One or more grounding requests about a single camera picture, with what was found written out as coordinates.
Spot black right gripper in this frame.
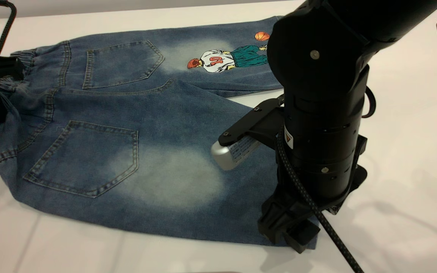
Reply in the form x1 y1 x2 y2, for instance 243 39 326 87
258 135 368 254

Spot blue denim shorts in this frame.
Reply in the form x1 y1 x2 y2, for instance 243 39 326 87
0 16 318 249

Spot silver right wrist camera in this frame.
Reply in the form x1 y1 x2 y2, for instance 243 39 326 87
211 136 263 171

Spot black right camera mount bracket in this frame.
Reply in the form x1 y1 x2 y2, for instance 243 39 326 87
218 96 286 149

